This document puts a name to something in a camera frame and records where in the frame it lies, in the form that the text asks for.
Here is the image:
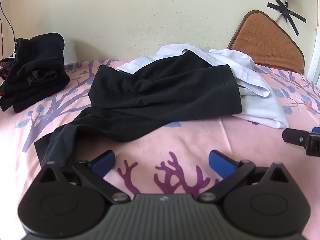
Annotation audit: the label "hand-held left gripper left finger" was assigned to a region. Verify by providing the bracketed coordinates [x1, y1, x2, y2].
[37, 150, 131, 204]

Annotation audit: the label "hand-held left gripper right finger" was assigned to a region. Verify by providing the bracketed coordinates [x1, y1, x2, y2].
[197, 150, 290, 203]

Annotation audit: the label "white garment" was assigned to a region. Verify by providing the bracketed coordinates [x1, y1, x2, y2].
[116, 44, 290, 129]

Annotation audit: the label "black shorts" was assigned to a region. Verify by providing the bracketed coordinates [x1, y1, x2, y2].
[34, 54, 243, 167]

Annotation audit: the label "pile of black folded clothes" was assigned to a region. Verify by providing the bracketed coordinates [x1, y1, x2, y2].
[0, 32, 70, 113]

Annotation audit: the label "pink tree-print bedsheet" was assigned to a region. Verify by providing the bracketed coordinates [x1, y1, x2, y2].
[0, 59, 320, 240]

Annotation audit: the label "brown woven mat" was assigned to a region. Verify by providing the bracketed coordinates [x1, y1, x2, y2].
[227, 10, 305, 75]

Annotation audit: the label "black tape cross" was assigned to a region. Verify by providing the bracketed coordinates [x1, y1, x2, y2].
[267, 0, 307, 36]

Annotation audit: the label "thin dark wire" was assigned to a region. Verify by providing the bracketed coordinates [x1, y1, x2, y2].
[0, 0, 16, 58]

